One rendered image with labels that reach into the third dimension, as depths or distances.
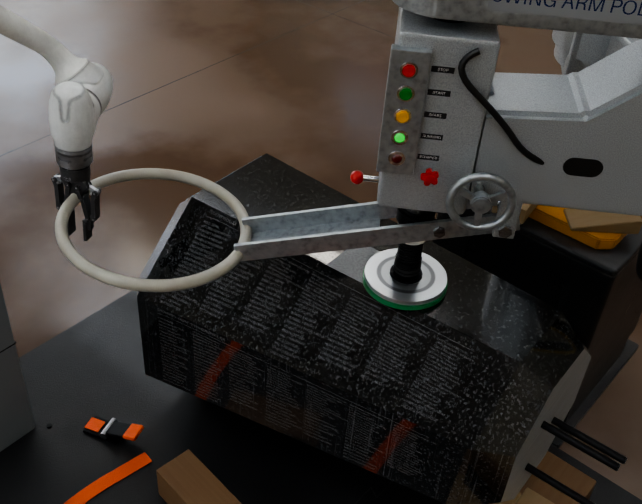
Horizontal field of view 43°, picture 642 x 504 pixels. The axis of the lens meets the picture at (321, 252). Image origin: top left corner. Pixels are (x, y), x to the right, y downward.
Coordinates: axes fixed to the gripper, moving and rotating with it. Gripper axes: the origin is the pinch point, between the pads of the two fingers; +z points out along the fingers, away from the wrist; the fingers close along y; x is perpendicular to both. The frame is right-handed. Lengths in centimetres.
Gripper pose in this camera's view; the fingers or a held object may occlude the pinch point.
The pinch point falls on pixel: (79, 225)
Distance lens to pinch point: 227.1
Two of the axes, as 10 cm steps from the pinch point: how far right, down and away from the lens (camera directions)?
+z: -1.3, 7.7, 6.2
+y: 9.3, 3.2, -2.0
